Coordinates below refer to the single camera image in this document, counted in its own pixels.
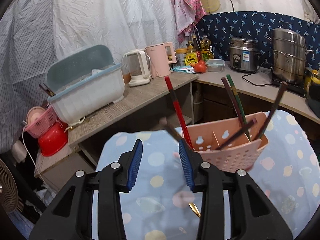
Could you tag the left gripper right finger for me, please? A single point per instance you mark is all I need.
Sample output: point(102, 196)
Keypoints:
point(252, 214)

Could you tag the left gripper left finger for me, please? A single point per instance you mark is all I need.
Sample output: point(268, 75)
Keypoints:
point(69, 215)

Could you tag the gold flower spoon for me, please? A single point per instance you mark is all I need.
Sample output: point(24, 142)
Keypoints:
point(195, 210)

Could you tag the dark brown-red chopstick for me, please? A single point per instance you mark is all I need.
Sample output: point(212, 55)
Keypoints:
point(235, 136)

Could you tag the maroon chopstick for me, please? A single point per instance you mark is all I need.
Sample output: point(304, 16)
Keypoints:
point(274, 107)

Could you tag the green chopstick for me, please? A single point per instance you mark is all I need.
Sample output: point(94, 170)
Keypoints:
point(236, 95)

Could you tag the dark red chopstick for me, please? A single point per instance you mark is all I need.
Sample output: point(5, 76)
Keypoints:
point(233, 99)

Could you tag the red black-tipped chopstick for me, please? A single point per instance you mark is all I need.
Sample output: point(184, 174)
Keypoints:
point(178, 111)

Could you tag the dark brown twisted chopstick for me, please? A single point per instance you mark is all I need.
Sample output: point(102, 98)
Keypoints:
point(170, 129)

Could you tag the brown standing fan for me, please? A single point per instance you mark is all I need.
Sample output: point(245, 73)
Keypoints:
point(9, 192)

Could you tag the red plastic basin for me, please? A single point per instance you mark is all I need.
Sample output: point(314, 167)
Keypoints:
point(53, 140)

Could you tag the pink perforated utensil holder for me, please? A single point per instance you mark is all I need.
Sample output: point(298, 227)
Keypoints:
point(238, 154)

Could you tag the pink plastic basket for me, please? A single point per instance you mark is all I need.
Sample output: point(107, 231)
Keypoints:
point(39, 121)

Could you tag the dark green yellow-rimmed bowls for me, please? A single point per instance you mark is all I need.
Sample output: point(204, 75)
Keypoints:
point(312, 87)

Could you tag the white dish drainer with lid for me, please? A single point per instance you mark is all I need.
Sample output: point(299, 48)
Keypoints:
point(84, 82)

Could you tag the grey wooden side counter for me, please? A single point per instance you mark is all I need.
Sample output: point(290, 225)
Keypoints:
point(134, 99)

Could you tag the black induction cooker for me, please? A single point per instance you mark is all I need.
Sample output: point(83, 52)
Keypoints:
point(291, 87)

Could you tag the clear food container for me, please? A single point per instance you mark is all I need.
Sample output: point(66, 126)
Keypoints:
point(215, 65)

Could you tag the red tomato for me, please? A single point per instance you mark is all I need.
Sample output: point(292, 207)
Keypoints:
point(200, 67)

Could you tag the blue wet wipes pack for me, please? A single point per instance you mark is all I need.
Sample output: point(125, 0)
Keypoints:
point(184, 69)

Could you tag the steel rice cooker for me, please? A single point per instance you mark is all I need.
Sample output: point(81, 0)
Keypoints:
point(243, 54)

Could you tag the white glass kettle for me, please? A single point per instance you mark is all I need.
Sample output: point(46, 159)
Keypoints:
point(138, 63)

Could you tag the cooking oil bottle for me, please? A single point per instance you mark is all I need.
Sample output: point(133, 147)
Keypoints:
point(206, 49)

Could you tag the yellow seasoning packet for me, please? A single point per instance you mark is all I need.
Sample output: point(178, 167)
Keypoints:
point(190, 59)

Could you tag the large steel steamer pot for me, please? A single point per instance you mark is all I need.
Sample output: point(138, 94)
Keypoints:
point(289, 55)

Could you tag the pink electric kettle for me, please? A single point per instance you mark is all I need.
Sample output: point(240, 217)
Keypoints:
point(161, 55)

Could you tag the white tin can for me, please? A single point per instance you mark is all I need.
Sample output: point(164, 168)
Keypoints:
point(180, 56)

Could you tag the dark soy sauce bottle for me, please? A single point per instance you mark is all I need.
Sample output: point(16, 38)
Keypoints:
point(197, 48)

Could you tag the blue patterned backsplash cloth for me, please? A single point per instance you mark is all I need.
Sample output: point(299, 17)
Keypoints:
point(220, 28)

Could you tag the pink floral apron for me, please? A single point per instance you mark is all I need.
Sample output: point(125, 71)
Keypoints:
point(187, 14)

